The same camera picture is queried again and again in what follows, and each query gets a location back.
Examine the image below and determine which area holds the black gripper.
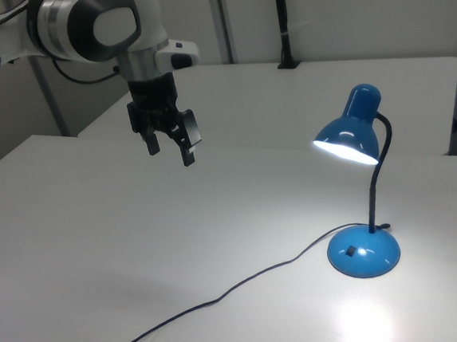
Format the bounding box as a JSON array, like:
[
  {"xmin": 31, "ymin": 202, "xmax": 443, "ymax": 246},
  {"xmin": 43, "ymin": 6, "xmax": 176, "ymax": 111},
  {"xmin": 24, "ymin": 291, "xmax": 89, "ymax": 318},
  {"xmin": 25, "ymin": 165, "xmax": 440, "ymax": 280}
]
[{"xmin": 124, "ymin": 70, "xmax": 206, "ymax": 173}]

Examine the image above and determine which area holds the blue gooseneck desk lamp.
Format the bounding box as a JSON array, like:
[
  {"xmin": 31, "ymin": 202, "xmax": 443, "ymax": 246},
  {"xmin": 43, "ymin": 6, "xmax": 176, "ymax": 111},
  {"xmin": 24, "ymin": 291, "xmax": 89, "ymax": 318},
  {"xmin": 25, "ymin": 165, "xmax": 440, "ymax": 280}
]
[{"xmin": 307, "ymin": 81, "xmax": 404, "ymax": 283}]

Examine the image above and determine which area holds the black clamped pole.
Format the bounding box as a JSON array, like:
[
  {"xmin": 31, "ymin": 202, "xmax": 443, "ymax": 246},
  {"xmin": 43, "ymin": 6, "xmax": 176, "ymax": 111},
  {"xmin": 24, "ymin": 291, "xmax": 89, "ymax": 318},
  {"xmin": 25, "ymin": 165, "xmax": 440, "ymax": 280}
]
[{"xmin": 270, "ymin": 0, "xmax": 301, "ymax": 72}]

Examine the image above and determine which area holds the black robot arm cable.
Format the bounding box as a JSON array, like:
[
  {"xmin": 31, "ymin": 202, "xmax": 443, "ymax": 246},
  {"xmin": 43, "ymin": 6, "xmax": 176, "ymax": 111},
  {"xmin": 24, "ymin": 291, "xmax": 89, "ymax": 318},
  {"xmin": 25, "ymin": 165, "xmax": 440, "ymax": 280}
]
[{"xmin": 51, "ymin": 53, "xmax": 122, "ymax": 88}]

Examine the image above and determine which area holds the grey metal partition post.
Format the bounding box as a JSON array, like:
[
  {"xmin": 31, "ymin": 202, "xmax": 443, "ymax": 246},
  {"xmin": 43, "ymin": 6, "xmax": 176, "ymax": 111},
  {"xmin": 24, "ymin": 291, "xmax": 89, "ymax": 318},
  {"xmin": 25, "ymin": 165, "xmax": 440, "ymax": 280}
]
[
  {"xmin": 208, "ymin": 0, "xmax": 241, "ymax": 66},
  {"xmin": 28, "ymin": 53, "xmax": 71, "ymax": 140}
]

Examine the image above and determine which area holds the black lamp power cable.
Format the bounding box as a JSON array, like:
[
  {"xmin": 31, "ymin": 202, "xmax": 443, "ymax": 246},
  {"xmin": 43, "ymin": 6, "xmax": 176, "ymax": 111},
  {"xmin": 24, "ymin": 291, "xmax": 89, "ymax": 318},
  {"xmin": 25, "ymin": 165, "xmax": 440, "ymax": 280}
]
[{"xmin": 53, "ymin": 219, "xmax": 401, "ymax": 342}]

